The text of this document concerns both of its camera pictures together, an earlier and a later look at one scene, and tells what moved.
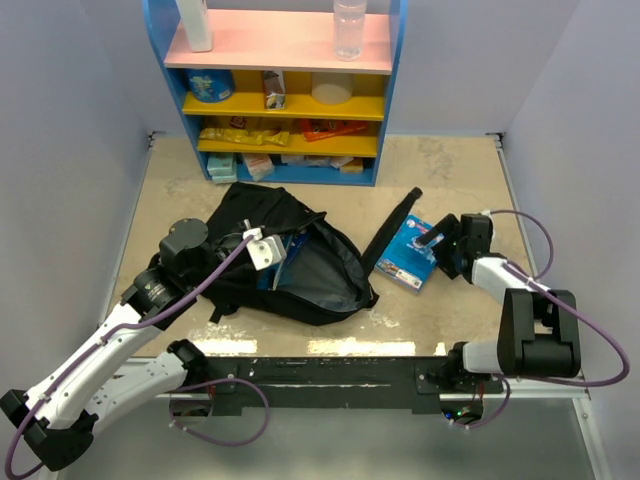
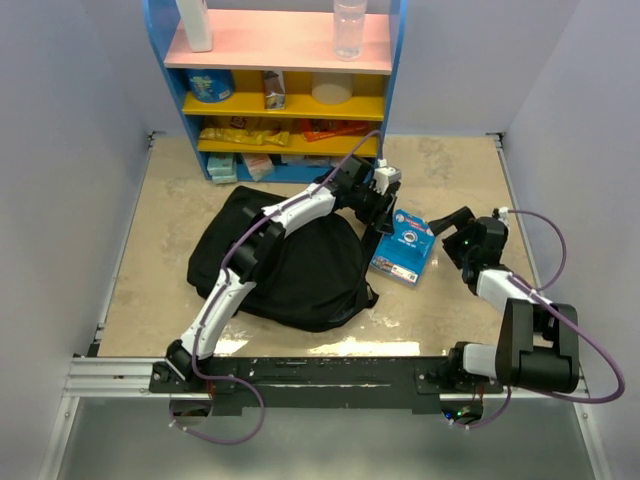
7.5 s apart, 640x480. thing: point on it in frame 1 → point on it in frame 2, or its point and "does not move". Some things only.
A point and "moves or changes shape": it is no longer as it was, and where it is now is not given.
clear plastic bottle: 348,29 does not move
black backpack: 327,284 moves or changes shape
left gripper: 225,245 → 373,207
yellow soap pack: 352,166 does not move
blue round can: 211,85 does not move
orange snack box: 315,129 does not move
